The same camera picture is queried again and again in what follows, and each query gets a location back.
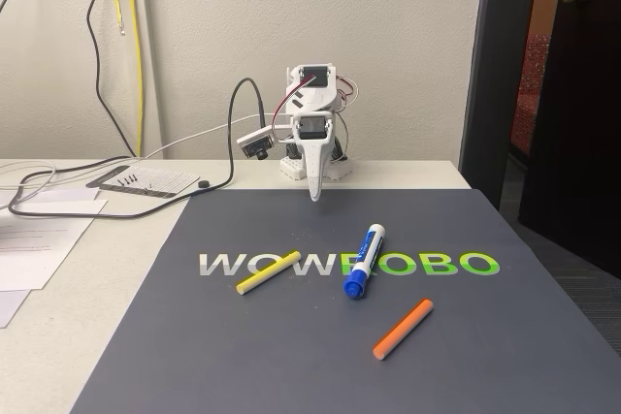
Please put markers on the blue dry-erase marker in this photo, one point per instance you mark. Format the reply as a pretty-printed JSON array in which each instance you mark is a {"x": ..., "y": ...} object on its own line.
[{"x": 366, "y": 254}]

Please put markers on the grey door frame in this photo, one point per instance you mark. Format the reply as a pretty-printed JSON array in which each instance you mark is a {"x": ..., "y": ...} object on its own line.
[{"x": 490, "y": 70}]

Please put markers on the yellow chalk stick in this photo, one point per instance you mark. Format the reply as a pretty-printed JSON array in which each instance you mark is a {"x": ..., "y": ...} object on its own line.
[{"x": 267, "y": 273}]

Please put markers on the orange chalk stick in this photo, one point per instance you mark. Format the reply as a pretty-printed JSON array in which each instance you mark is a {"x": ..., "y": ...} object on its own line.
[{"x": 402, "y": 329}]

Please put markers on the dark brown door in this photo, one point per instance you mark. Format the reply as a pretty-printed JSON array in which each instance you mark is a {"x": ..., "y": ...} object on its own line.
[{"x": 582, "y": 118}]

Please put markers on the white printed paper sheet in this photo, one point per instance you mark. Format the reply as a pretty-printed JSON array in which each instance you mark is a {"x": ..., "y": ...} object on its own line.
[{"x": 39, "y": 259}]

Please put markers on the small black cap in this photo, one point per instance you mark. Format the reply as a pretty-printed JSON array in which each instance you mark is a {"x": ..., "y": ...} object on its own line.
[{"x": 204, "y": 184}]

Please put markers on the blank white paper sheet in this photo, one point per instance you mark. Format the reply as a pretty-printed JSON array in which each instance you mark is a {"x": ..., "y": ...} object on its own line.
[
  {"x": 73, "y": 195},
  {"x": 9, "y": 307}
]

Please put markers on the white gripper camera module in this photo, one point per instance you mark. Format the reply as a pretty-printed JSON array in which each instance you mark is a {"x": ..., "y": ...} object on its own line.
[{"x": 254, "y": 142}]

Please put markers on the grey WOWROBO mat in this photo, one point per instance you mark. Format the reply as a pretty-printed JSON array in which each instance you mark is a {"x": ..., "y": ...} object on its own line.
[{"x": 242, "y": 360}]

